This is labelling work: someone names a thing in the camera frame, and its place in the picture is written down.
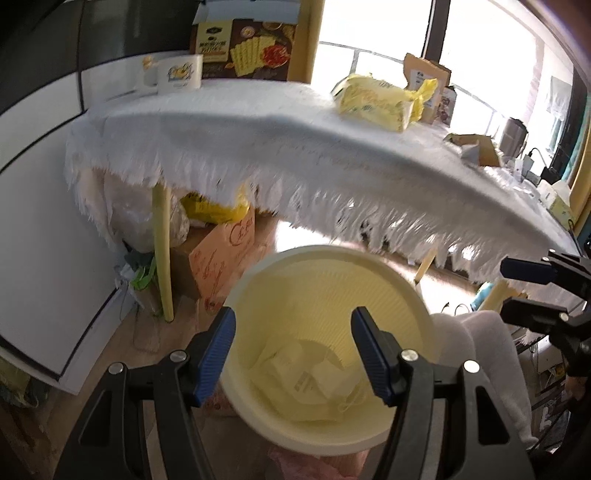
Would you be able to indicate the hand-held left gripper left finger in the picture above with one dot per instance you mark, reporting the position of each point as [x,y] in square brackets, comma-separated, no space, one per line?
[214,355]

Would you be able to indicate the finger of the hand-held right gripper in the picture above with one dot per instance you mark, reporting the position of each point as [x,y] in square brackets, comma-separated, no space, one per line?
[531,314]
[526,268]

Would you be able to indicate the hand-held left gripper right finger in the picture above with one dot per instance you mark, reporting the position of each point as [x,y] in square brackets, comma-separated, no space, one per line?
[371,355]

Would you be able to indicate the cream round trash bin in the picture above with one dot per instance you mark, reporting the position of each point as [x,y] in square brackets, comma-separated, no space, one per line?
[323,286]

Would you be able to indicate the yellow plastic bag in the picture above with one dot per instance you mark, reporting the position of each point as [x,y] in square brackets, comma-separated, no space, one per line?
[369,99]

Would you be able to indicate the green tissue box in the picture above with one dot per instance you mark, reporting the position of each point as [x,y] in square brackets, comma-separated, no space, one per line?
[558,203]

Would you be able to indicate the white crumpled paper wrapper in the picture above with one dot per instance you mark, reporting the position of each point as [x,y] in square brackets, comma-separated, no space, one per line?
[300,378]

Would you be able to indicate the orange cardboard box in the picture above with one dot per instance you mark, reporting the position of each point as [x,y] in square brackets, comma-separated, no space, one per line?
[221,258]

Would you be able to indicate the wooden table leg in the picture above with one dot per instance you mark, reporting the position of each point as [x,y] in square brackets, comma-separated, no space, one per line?
[425,264]

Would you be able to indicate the white charger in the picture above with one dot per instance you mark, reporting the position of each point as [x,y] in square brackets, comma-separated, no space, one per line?
[526,165]

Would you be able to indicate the green bag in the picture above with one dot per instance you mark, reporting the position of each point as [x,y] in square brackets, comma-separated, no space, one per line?
[143,277]

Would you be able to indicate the yellow table leg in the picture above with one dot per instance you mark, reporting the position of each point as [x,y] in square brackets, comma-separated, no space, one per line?
[162,254]

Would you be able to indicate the pink plastic bag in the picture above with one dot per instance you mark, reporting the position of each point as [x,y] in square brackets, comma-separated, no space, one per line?
[318,466]

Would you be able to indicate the open cardboard box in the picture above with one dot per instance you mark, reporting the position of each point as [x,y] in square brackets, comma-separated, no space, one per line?
[485,150]

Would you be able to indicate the yellow curtain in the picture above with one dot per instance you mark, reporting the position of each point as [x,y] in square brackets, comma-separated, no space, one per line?
[302,41]
[582,152]

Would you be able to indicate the steel tumbler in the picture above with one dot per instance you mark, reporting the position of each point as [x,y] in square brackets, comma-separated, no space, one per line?
[512,136]

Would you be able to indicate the yellow bag under table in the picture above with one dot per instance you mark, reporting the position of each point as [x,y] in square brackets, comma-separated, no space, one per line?
[207,210]

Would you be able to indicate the clear plastic bag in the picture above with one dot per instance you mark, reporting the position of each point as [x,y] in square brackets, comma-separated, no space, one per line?
[129,207]

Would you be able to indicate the hanging grey cloth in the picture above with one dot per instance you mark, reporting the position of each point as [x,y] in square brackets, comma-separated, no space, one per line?
[561,94]

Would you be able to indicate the small printed packet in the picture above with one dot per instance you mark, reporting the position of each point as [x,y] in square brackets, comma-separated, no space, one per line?
[447,106]

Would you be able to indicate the brown kraft paper pouch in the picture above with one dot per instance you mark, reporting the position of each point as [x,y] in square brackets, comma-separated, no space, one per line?
[422,69]

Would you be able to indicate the white fringed tablecloth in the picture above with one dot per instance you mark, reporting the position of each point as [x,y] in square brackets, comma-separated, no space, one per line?
[258,129]

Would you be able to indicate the white box yellow print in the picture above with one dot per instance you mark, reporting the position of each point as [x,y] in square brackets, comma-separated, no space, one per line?
[180,74]

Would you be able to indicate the white cup yellow print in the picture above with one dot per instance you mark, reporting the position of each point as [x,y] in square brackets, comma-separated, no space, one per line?
[147,74]

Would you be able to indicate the brown cracker box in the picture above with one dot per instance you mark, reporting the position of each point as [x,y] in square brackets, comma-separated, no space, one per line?
[249,50]

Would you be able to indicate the dark cabinet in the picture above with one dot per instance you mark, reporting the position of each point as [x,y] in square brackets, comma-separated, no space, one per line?
[69,37]

